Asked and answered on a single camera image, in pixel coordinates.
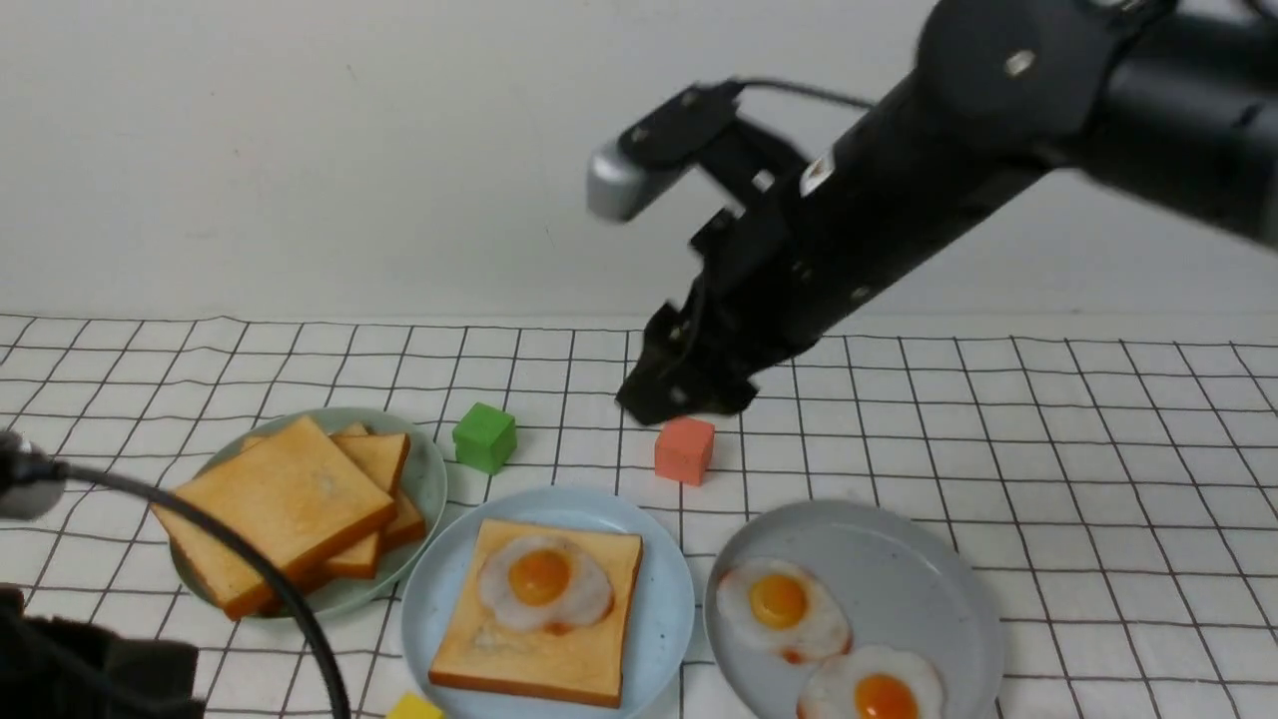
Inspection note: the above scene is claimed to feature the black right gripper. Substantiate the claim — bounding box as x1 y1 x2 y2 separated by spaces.
616 120 869 427

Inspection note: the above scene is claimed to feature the fried egg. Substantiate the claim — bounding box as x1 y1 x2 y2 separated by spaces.
796 645 946 718
475 535 613 633
714 558 852 665

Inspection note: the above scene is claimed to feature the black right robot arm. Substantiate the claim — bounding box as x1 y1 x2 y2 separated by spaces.
587 1 1277 427

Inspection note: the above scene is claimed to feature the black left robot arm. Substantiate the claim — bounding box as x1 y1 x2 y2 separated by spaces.
3 584 206 718

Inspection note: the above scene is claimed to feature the orange foam cube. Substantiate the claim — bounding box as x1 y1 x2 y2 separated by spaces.
654 418 716 487

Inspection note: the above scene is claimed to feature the green foam cube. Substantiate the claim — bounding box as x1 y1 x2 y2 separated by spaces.
452 404 518 476

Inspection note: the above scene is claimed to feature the grey plate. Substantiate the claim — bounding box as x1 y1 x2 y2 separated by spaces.
703 499 1007 718

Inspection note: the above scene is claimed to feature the light blue plate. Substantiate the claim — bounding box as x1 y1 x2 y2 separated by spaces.
400 487 697 718

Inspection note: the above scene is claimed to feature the pale green plate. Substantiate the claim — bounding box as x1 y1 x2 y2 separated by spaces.
197 406 450 618

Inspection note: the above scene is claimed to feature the yellow foam cube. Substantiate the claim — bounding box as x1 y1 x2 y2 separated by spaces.
386 693 443 719

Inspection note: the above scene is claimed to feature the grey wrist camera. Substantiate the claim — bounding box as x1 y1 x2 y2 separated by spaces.
587 80 743 223

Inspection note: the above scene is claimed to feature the black camera cable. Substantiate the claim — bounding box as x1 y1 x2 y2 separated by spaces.
734 78 881 111

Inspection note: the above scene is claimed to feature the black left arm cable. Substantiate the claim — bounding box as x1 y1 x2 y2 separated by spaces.
55 461 351 719

